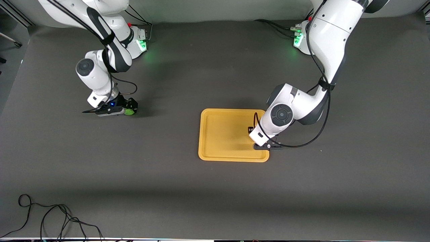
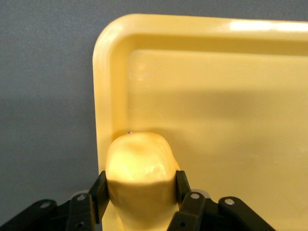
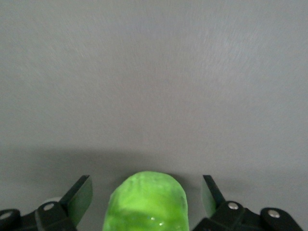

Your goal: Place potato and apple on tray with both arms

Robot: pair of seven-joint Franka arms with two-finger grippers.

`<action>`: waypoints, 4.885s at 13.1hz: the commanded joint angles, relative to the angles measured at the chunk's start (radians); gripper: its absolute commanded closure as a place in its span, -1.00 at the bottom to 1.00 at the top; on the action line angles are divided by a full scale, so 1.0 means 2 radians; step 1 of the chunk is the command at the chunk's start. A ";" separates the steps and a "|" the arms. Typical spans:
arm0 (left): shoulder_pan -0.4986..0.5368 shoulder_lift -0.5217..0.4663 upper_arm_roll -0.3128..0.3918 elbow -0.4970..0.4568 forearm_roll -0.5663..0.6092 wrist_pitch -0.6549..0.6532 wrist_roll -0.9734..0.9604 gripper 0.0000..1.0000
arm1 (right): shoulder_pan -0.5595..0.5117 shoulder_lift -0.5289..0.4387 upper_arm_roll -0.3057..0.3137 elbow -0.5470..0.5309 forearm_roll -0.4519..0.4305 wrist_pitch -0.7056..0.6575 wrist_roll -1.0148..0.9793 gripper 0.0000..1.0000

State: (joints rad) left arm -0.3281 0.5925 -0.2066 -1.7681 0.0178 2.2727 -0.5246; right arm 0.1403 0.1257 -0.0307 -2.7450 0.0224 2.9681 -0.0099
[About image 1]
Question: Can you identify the yellow plastic tray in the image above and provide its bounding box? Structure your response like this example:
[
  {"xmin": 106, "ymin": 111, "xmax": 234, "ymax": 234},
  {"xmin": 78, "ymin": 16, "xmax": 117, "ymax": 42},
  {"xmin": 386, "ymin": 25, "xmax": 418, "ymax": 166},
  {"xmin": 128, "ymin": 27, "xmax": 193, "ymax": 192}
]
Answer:
[{"xmin": 198, "ymin": 108, "xmax": 270, "ymax": 163}]

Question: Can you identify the black left base cable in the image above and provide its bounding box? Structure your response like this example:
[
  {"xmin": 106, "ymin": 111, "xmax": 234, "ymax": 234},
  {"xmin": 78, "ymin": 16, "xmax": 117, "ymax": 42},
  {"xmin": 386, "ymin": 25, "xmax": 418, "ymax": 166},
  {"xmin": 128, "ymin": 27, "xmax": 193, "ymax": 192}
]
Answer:
[{"xmin": 254, "ymin": 19, "xmax": 300, "ymax": 38}]

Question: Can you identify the dark grey table mat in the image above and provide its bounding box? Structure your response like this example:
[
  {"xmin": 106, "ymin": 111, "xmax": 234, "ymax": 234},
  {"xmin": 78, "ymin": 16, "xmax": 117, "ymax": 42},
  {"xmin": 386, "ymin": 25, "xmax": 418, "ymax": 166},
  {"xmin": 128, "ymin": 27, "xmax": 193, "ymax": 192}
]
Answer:
[{"xmin": 0, "ymin": 13, "xmax": 430, "ymax": 240}]

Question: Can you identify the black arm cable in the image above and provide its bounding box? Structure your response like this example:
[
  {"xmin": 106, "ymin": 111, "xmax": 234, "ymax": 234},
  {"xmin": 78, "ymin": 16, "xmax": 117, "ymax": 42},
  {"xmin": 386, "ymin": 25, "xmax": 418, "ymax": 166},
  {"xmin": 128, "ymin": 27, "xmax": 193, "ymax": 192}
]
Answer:
[
  {"xmin": 253, "ymin": 0, "xmax": 334, "ymax": 149},
  {"xmin": 47, "ymin": 0, "xmax": 138, "ymax": 98}
]

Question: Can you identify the thin grey metal rod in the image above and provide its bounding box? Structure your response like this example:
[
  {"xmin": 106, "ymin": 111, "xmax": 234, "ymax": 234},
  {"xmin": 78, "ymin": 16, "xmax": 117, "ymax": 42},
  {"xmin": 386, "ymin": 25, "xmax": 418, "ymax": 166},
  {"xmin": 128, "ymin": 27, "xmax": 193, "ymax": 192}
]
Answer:
[{"xmin": 0, "ymin": 32, "xmax": 23, "ymax": 48}]

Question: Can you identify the black base cable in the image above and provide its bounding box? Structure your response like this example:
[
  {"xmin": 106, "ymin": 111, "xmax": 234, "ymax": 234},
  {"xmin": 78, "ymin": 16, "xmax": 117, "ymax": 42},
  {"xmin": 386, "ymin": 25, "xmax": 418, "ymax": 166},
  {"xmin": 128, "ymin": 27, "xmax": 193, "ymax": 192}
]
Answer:
[
  {"xmin": 124, "ymin": 9, "xmax": 154, "ymax": 43},
  {"xmin": 254, "ymin": 19, "xmax": 300, "ymax": 38}
]

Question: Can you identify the aluminium frame profile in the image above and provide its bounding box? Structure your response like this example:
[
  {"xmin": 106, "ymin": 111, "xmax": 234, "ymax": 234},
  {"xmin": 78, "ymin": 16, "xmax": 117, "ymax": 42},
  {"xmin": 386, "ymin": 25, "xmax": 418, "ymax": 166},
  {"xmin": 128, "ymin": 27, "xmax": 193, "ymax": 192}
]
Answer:
[{"xmin": 0, "ymin": 0, "xmax": 35, "ymax": 27}]

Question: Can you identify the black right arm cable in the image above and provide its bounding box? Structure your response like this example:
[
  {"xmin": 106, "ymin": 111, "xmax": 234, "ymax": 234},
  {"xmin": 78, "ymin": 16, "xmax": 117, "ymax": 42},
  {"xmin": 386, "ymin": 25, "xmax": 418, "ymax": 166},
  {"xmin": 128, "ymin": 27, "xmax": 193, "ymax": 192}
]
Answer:
[{"xmin": 47, "ymin": 0, "xmax": 138, "ymax": 98}]

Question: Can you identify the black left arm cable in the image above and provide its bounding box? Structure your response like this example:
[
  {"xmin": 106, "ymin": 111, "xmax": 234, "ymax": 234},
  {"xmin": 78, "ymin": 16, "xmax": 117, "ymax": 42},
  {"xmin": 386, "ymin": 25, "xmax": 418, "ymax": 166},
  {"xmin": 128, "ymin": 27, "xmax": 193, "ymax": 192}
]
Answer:
[{"xmin": 253, "ymin": 0, "xmax": 334, "ymax": 149}]

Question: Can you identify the loose thin black cable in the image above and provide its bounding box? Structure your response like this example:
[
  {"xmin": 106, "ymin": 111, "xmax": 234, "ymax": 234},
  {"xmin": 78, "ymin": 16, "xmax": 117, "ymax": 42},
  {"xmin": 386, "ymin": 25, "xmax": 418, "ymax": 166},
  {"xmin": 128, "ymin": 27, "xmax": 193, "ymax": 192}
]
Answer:
[{"xmin": 0, "ymin": 194, "xmax": 104, "ymax": 242}]

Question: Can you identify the black right base cable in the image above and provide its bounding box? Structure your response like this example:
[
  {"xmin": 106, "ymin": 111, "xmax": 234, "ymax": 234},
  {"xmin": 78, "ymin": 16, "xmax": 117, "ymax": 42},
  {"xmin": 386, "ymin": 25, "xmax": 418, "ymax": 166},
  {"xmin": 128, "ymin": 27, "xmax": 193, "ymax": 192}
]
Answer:
[{"xmin": 124, "ymin": 9, "xmax": 154, "ymax": 43}]

